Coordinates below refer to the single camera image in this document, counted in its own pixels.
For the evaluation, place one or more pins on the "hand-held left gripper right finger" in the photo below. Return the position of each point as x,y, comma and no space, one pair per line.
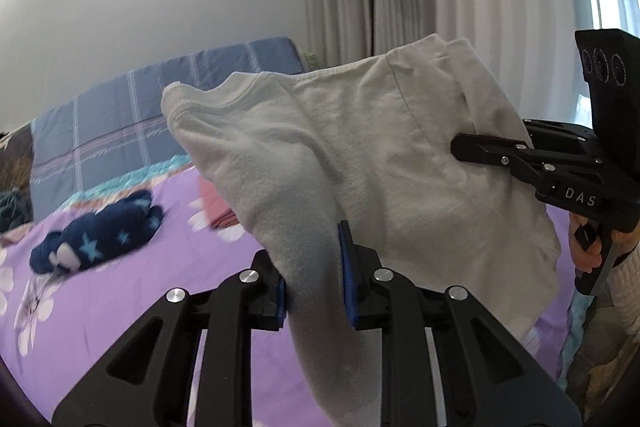
348,277

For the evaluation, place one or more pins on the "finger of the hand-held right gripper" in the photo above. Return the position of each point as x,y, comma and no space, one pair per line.
490,152
560,131

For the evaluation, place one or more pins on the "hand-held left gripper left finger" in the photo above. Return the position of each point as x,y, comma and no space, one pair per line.
270,302

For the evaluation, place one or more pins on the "person's right forearm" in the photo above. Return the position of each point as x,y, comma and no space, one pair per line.
627,287

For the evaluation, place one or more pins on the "pink folded clothes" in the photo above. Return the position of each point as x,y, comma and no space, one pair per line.
217,207

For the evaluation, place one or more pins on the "person's right hand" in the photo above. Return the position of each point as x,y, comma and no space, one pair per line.
582,257

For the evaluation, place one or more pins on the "purple floral bedsheet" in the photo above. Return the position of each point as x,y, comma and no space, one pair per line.
150,267

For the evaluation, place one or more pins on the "navy star-print folded garment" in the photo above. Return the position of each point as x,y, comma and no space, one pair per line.
100,237

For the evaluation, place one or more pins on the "person's beige clothing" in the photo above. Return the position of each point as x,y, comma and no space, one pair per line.
600,357

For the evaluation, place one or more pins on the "green pillow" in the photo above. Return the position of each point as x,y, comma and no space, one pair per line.
307,57

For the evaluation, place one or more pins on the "blue plaid pillow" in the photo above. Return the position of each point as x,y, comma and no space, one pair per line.
125,122

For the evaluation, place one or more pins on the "blue fluffy blanket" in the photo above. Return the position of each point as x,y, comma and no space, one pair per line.
12,209

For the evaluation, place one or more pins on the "dark patterned quilt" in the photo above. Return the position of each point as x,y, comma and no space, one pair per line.
15,162

